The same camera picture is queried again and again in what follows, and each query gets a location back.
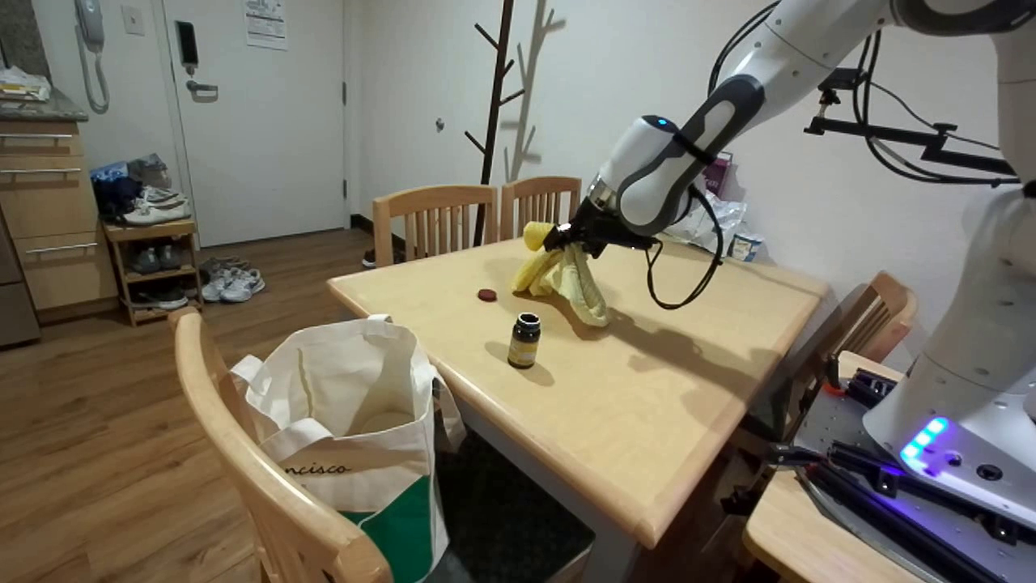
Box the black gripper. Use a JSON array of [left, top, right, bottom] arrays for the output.
[[542, 196, 657, 259]]

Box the yellow towel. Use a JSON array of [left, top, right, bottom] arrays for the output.
[[509, 219, 614, 330]]

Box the wooden slat-back chair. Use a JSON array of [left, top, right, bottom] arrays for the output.
[[371, 183, 502, 274], [498, 172, 588, 244]]

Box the small dark bottle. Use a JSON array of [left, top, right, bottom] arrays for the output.
[[504, 311, 544, 372]]

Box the black tree coat rack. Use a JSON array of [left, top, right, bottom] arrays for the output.
[[459, 0, 536, 251]]

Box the clear plastic bag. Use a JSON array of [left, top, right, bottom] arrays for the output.
[[671, 183, 752, 262]]

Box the purple box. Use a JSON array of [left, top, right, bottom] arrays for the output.
[[704, 148, 738, 200]]

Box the small white packet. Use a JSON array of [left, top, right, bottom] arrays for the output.
[[729, 230, 772, 267]]

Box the white and green tote bag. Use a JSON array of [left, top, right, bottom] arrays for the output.
[[228, 311, 471, 583]]

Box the wooden chair beside robot stand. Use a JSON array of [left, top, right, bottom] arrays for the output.
[[733, 270, 921, 468]]

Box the white door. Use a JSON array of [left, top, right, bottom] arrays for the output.
[[158, 0, 354, 251]]

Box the white grey sneaker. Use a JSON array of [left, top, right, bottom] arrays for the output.
[[199, 270, 246, 307], [222, 262, 270, 305]]

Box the paper notice on door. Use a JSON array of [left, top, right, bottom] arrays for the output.
[[240, 0, 295, 51]]

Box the small wooden robot stand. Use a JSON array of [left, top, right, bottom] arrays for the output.
[[741, 351, 1036, 583]]

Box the wooden chair holding tote bag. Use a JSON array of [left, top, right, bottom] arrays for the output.
[[168, 307, 394, 583]]

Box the wooden shoe rack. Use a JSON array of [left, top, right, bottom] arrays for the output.
[[101, 219, 207, 327]]

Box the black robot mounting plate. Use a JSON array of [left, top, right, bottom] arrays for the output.
[[803, 449, 1036, 583]]

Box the dark blue bag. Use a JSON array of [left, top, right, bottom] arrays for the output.
[[89, 153, 176, 227]]

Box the light wooden cabinet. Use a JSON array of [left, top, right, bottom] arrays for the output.
[[0, 90, 125, 325]]

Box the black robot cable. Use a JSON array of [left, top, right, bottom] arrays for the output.
[[641, 178, 729, 316]]

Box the black camera boom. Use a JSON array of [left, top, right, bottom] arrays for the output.
[[803, 65, 1025, 189]]

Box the door lock and handle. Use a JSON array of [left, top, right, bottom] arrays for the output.
[[172, 16, 223, 108]]

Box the white wall phone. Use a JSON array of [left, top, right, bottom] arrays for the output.
[[70, 0, 115, 117]]

